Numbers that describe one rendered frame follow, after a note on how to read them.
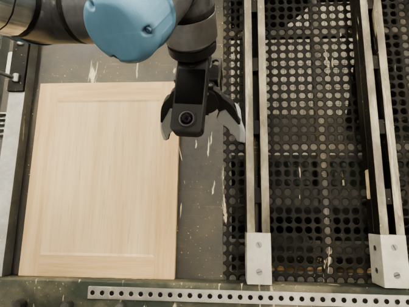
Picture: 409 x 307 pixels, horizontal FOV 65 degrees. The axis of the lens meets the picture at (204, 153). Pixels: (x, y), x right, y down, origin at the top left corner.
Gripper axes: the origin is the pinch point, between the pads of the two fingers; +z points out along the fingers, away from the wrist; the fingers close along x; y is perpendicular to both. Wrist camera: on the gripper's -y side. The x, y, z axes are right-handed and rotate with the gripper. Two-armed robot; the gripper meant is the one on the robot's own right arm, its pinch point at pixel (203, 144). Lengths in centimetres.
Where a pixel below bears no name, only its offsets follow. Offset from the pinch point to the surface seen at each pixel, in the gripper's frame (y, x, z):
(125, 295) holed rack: -17.5, 21.9, 39.8
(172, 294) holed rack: -15.8, 9.9, 40.1
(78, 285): -17, 35, 39
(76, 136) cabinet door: 20, 43, 21
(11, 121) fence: 21, 63, 16
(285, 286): -10.6, -18.4, 40.8
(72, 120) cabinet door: 24, 45, 19
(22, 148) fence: 16, 59, 22
